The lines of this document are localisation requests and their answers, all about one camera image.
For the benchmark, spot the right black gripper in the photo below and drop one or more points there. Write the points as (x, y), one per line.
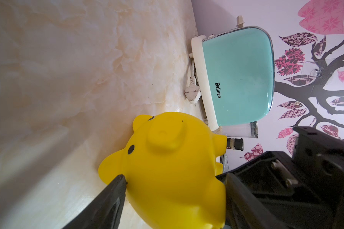
(271, 178)

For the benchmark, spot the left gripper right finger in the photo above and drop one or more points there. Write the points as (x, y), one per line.
(244, 210)

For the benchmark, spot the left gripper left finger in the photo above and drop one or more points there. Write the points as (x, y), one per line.
(105, 211)

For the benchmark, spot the yellow piggy bank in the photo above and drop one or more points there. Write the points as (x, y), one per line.
(170, 167)

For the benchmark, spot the mint green toaster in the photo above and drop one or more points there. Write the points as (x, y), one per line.
(235, 75)

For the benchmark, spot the white toaster plug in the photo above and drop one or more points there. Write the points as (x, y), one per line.
(193, 91)

